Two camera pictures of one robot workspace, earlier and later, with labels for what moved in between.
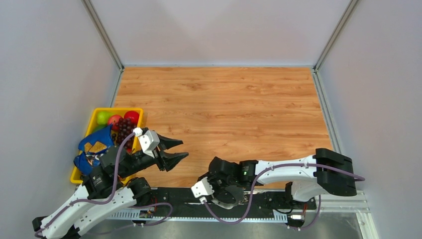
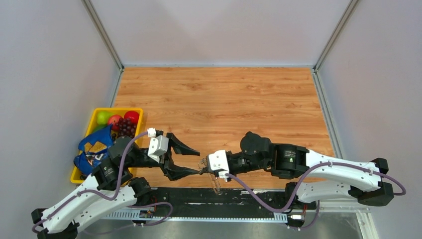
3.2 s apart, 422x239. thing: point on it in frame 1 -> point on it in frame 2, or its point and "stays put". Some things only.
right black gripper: (217, 191) -> (206, 170)
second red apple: (133, 115) stays put
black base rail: (254, 200) stays put
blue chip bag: (92, 147) stays put
